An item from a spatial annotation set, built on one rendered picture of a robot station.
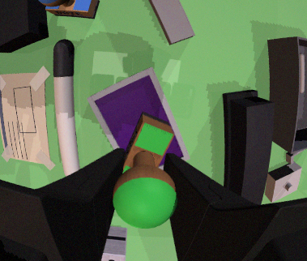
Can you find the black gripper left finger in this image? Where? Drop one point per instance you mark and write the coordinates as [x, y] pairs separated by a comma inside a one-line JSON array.
[[69, 219]]

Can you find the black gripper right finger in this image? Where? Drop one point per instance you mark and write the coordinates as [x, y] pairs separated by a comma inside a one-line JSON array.
[[212, 223]]

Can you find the blue-handled rubber stamp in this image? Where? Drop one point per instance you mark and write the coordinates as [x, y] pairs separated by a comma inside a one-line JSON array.
[[72, 8]]

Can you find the cream inspection card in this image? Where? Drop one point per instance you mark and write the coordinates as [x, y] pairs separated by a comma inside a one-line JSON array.
[[23, 117]]

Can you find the green-handled stamp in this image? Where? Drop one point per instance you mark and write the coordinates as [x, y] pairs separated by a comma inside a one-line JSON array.
[[144, 195]]

